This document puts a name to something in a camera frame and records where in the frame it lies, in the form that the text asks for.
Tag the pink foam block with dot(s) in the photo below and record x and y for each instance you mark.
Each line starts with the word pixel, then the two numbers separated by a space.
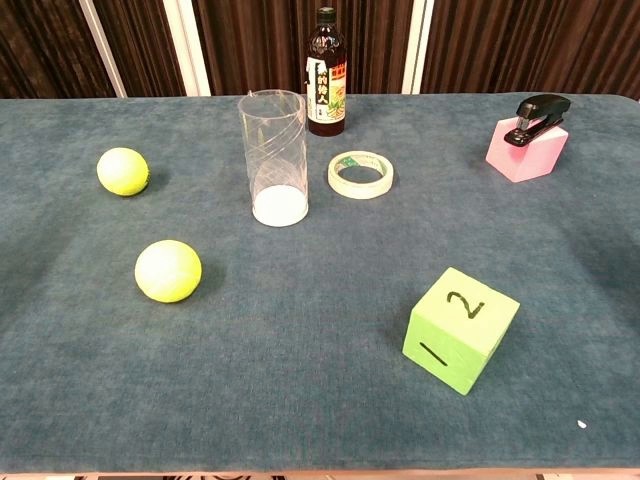
pixel 525 157

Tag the clear plastic cylinder tube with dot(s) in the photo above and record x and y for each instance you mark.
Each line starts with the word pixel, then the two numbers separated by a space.
pixel 280 202

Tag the beige masking tape roll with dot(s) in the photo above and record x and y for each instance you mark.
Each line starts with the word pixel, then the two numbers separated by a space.
pixel 335 183

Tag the dark glass bottle with label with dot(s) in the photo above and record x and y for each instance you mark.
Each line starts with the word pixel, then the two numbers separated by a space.
pixel 326 75

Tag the dark brown curtain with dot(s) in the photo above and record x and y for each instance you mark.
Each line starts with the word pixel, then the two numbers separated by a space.
pixel 260 45

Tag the green numbered foam cube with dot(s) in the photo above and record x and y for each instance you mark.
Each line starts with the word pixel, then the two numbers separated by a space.
pixel 450 345

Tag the thin grey frame post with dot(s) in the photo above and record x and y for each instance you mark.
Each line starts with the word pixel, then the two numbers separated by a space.
pixel 102 47

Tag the yellow-green tennis ball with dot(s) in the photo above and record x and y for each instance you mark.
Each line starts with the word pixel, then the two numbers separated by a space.
pixel 122 171
pixel 168 271

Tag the wide white frame post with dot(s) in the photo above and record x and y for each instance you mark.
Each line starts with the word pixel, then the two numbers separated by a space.
pixel 417 45
pixel 187 50

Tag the black stapler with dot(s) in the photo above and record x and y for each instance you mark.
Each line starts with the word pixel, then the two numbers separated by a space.
pixel 544 107

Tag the blue table cloth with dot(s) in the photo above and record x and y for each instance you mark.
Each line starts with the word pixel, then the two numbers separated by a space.
pixel 300 310

